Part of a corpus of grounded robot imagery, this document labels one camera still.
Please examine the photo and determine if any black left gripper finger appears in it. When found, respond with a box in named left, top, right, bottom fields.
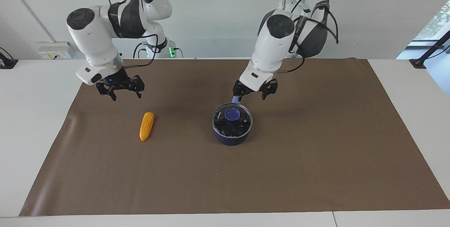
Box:
left=233, top=80, right=247, bottom=103
left=261, top=79, right=278, bottom=100

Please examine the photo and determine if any glass lid purple knob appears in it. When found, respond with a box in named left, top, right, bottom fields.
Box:
left=212, top=103, right=253, bottom=138

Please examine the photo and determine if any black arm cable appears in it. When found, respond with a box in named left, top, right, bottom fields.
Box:
left=102, top=0, right=159, bottom=69
left=281, top=0, right=339, bottom=74

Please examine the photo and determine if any brown table mat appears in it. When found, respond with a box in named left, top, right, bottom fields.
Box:
left=19, top=58, right=450, bottom=217

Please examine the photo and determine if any white power strip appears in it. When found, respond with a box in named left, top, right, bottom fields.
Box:
left=38, top=42, right=75, bottom=60

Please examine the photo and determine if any dark blue pot purple handle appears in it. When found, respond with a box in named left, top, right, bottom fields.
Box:
left=212, top=95, right=253, bottom=146

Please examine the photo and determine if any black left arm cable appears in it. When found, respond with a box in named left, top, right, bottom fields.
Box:
left=281, top=0, right=339, bottom=74

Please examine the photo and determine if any small black clamp mount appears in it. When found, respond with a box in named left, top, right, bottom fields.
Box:
left=0, top=47, right=19, bottom=69

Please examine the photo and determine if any window pane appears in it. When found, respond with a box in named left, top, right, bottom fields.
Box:
left=396, top=0, right=450, bottom=97

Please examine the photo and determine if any black stand with pole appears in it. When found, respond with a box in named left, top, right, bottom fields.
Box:
left=410, top=30, right=450, bottom=69

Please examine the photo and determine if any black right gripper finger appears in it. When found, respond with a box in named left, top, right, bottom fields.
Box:
left=131, top=75, right=145, bottom=99
left=96, top=82, right=117, bottom=102

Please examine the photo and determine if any yellow corn cob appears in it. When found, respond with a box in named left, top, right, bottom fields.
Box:
left=140, top=112, right=154, bottom=142

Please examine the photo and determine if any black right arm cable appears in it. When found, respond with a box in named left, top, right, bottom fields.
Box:
left=102, top=0, right=159, bottom=69

